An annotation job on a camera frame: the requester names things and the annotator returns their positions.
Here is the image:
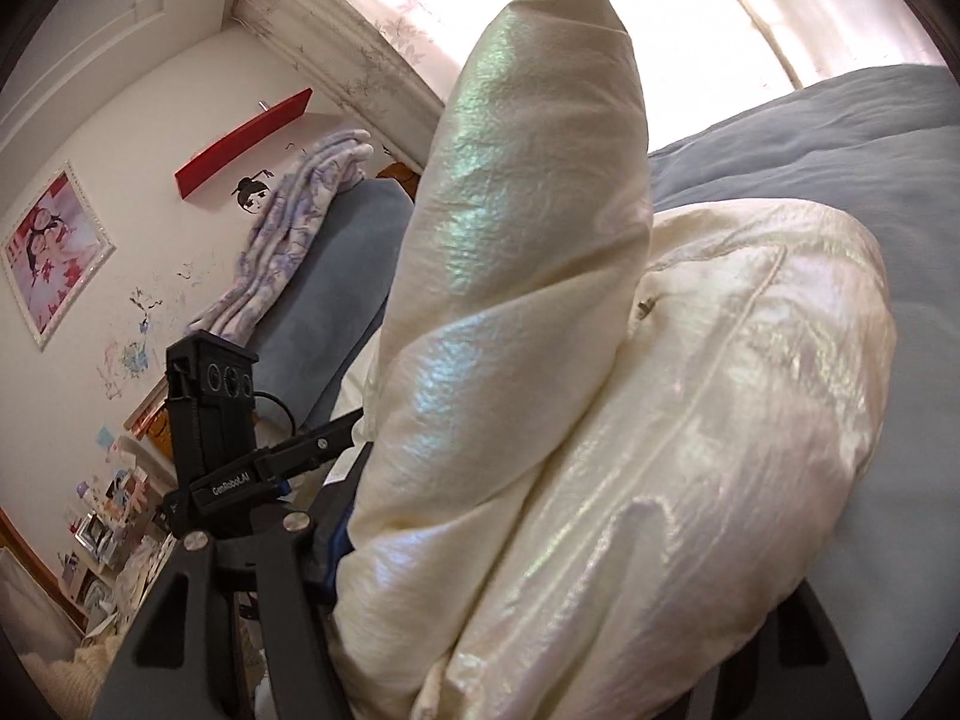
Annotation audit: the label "folded blue fleece blanket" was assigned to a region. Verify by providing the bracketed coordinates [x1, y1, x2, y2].
[251, 180, 415, 428]

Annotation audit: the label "clutter of small desk items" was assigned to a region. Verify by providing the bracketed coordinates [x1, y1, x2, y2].
[56, 382, 177, 631]

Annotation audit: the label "red wall shelf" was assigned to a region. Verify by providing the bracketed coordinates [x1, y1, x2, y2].
[175, 88, 313, 203]

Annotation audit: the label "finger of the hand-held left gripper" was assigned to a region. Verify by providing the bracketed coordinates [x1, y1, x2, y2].
[255, 411, 365, 481]

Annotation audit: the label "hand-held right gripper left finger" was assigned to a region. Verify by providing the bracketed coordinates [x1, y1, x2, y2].
[90, 439, 376, 720]

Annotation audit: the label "blue bed blanket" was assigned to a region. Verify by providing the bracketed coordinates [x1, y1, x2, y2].
[646, 64, 960, 653]

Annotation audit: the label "orange wooden headboard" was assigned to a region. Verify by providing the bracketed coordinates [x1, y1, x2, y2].
[375, 160, 418, 197]

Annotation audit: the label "white framed pink picture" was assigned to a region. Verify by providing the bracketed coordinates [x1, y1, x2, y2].
[1, 160, 117, 350]

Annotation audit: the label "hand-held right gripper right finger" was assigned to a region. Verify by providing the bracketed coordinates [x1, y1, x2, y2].
[675, 577, 856, 720]

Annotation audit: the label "small colourful wall stickers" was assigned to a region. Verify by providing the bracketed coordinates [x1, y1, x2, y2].
[97, 262, 196, 398]

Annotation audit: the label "white leaf print curtain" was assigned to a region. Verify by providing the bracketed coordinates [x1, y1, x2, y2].
[229, 0, 931, 143]

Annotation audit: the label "cream white puffer jacket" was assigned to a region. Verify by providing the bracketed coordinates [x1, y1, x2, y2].
[330, 0, 897, 720]

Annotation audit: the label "folded purple floral quilt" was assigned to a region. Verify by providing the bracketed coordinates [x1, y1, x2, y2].
[184, 127, 374, 342]

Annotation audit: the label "black cable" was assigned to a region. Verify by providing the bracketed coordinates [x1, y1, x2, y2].
[251, 390, 301, 436]

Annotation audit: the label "black girl wall sticker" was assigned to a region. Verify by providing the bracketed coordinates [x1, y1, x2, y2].
[229, 171, 277, 212]

